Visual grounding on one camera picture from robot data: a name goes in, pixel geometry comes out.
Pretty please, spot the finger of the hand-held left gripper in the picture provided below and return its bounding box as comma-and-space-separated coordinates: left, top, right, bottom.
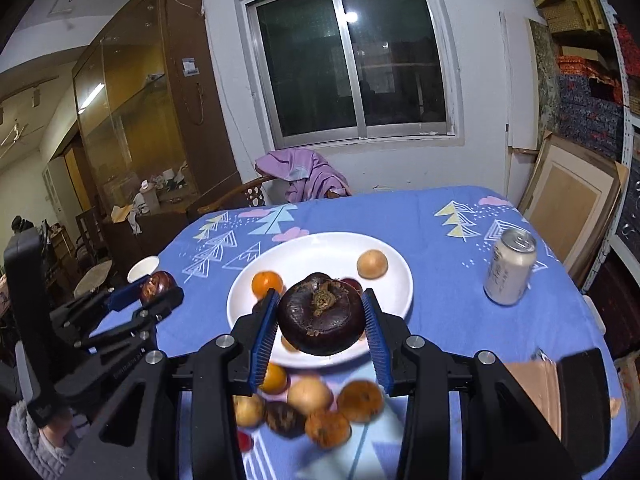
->
75, 289, 185, 356
50, 280, 151, 333

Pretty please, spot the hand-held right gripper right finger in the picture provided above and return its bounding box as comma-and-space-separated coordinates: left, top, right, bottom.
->
361, 289, 582, 480

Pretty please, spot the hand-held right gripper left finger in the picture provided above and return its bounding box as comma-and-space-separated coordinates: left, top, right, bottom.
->
85, 289, 282, 480

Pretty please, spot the dark purple passion fruit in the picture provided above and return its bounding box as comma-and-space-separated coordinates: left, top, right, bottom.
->
139, 271, 177, 306

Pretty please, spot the large dark mangosteen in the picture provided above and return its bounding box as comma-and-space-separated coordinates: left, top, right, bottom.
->
277, 272, 366, 357

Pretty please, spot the spotted yellow passion fruit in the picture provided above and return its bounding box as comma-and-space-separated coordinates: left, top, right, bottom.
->
232, 395, 266, 428

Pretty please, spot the white oval plate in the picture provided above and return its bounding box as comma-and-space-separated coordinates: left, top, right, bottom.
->
226, 231, 415, 367

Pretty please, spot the person's left forearm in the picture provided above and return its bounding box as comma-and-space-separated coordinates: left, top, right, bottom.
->
7, 400, 76, 480

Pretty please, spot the person's left hand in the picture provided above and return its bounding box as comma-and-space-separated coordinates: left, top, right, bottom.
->
40, 412, 91, 466

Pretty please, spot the pale round stool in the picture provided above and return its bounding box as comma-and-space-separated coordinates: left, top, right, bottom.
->
74, 260, 113, 297

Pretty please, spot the white paper cup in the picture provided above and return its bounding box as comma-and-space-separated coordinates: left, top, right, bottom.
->
127, 255, 161, 283

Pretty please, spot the large yellow pepino melon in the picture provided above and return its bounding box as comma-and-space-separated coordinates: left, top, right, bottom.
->
287, 377, 334, 416

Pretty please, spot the dark wooden chair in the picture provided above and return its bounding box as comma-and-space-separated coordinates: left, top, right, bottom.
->
75, 207, 108, 261

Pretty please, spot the blue printed tablecloth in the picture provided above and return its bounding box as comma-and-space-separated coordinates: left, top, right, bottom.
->
90, 185, 628, 480

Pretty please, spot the white beverage can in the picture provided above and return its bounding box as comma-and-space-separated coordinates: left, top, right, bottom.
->
483, 227, 538, 306

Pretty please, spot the tan leather wallet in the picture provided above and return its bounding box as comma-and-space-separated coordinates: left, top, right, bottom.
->
500, 347, 563, 441

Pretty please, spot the purple jacket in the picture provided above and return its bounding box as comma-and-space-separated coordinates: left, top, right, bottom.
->
255, 149, 353, 203

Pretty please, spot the wooden glass display cabinet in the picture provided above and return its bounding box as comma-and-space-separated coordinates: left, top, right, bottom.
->
72, 0, 243, 241

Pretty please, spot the black phone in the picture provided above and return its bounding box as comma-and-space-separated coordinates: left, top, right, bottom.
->
556, 347, 613, 478

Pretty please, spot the sliding glass window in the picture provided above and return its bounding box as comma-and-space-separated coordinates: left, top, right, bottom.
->
234, 0, 466, 148

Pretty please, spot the white board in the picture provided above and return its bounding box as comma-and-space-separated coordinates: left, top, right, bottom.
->
500, 10, 541, 156

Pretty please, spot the patterned panel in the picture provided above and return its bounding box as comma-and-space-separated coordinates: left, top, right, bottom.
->
529, 17, 563, 136

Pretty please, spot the stack of patterned boxes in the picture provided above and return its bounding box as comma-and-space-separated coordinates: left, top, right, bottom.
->
555, 25, 640, 161

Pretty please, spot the white metal shelf rack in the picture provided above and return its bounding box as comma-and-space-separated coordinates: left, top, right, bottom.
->
595, 0, 640, 261

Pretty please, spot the stack of wicker boxes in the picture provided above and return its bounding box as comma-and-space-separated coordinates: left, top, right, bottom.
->
535, 0, 613, 36

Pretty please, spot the wooden picture frame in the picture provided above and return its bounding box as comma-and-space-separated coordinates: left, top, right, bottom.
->
517, 130, 631, 286

